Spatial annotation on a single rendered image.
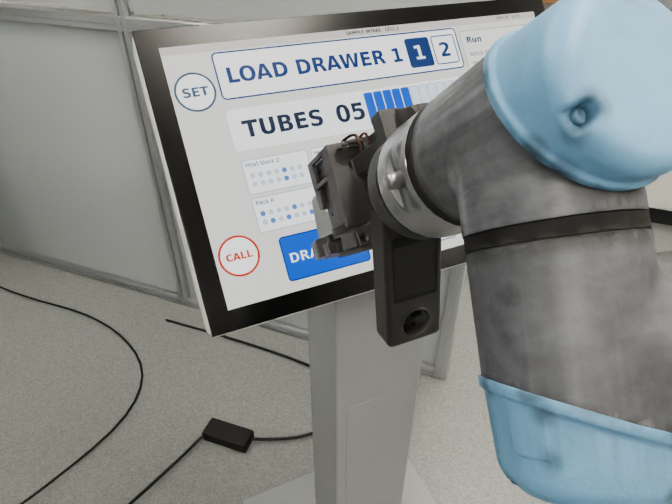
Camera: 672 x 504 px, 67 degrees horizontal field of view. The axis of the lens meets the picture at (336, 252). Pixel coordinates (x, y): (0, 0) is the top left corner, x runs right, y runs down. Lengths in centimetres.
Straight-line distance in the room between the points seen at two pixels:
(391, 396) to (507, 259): 71
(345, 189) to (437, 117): 14
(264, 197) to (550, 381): 38
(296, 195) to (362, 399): 44
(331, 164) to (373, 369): 50
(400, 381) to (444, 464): 71
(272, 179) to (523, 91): 37
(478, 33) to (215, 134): 36
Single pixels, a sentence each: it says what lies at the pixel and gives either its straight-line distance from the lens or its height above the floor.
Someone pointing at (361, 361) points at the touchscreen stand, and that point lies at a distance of 79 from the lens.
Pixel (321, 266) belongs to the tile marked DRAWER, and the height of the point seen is 99.
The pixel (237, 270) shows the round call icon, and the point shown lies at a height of 100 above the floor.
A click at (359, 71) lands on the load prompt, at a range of 60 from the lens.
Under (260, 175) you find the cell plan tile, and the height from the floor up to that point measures 107.
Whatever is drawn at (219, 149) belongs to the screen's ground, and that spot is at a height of 110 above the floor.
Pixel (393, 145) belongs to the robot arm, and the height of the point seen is 119.
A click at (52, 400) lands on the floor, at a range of 189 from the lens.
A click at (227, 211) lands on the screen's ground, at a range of 51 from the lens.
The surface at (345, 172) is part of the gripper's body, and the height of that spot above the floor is 114.
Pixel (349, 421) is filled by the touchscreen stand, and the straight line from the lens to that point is 89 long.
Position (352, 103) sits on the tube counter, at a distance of 58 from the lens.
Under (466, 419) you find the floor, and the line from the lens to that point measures 167.
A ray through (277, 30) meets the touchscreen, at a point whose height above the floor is 119.
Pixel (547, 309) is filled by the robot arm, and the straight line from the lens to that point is 20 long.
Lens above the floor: 130
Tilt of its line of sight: 35 degrees down
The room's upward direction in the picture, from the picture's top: straight up
